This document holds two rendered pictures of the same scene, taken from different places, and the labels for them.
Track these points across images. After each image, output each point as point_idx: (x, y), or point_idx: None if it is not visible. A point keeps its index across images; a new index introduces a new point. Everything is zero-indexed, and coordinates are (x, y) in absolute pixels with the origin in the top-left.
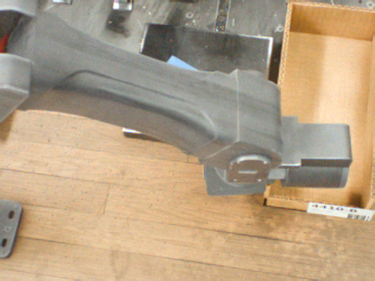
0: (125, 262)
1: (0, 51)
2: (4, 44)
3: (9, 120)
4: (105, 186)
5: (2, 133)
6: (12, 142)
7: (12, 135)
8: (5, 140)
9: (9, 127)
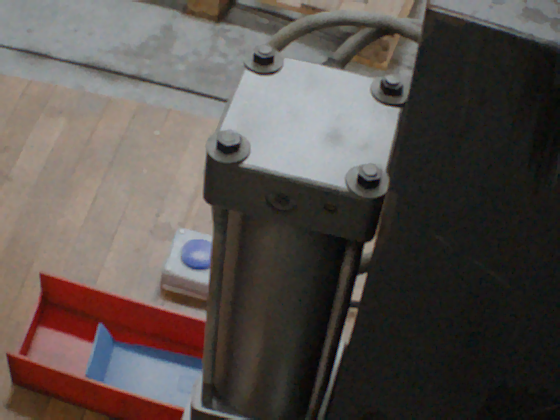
0: None
1: (114, 412)
2: (127, 419)
3: (30, 415)
4: None
5: (15, 406)
6: (2, 414)
7: (11, 415)
8: (6, 408)
9: (21, 414)
